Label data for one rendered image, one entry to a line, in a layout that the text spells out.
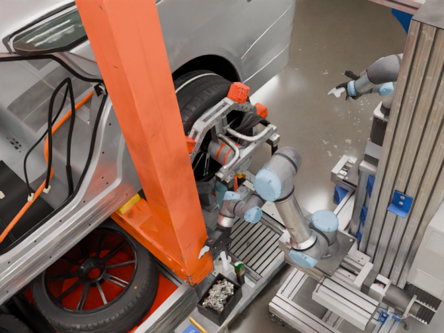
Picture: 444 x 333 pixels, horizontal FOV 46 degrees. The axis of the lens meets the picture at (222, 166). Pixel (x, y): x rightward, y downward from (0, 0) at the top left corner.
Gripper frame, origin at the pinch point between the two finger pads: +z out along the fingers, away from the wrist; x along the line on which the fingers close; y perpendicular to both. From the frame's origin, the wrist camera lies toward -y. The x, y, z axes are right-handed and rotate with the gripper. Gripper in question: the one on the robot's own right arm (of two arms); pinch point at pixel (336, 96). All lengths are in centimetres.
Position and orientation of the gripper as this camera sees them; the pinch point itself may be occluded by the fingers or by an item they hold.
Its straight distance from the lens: 300.7
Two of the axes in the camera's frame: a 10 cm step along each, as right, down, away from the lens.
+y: 1.7, 8.8, -4.4
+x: 8.0, 1.3, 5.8
